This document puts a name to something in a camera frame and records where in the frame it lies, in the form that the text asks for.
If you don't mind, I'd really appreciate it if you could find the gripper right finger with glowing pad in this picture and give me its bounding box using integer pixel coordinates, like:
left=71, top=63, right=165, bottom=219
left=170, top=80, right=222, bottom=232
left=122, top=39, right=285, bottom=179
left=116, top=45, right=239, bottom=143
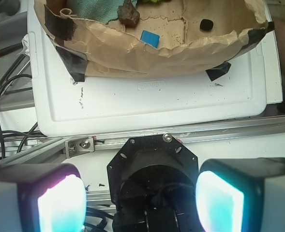
left=195, top=158, right=285, bottom=232

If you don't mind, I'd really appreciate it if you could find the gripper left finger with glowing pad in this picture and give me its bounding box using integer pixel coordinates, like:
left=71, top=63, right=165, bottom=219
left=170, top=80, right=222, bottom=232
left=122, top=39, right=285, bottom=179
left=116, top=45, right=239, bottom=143
left=0, top=163, right=86, bottom=232

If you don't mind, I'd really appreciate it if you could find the small black block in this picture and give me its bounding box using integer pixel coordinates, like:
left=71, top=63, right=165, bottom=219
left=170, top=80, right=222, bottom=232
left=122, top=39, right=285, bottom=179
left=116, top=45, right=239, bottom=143
left=199, top=19, right=214, bottom=31

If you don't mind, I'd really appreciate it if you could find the brown paper bag bin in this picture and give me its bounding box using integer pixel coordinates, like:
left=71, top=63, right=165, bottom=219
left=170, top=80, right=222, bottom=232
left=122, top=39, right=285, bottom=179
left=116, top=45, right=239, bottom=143
left=34, top=0, right=274, bottom=82

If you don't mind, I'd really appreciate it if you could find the blue rectangular block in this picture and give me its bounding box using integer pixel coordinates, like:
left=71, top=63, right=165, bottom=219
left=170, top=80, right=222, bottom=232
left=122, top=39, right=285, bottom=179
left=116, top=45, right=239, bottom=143
left=140, top=30, right=160, bottom=48

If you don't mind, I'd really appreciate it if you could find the teal woven cloth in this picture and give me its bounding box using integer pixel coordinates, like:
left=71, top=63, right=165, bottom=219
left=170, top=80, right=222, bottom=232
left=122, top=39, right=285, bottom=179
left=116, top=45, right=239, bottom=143
left=67, top=0, right=137, bottom=24

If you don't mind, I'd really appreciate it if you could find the brown rock chunk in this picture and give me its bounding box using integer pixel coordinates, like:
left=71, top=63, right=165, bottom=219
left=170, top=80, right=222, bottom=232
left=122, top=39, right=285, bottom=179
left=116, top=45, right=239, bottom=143
left=117, top=0, right=140, bottom=28

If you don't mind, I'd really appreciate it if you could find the green leafy object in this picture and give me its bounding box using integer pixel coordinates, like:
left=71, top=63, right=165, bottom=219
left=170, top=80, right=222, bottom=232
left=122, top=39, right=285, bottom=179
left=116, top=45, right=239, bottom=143
left=141, top=0, right=161, bottom=4

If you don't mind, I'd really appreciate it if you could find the aluminium extrusion rail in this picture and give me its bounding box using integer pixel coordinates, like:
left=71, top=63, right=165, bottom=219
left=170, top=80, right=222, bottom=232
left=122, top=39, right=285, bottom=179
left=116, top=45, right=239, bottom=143
left=0, top=115, right=285, bottom=165

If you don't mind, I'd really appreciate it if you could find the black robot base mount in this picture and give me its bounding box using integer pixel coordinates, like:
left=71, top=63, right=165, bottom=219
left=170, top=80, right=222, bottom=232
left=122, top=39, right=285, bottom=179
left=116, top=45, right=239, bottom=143
left=107, top=138, right=203, bottom=232

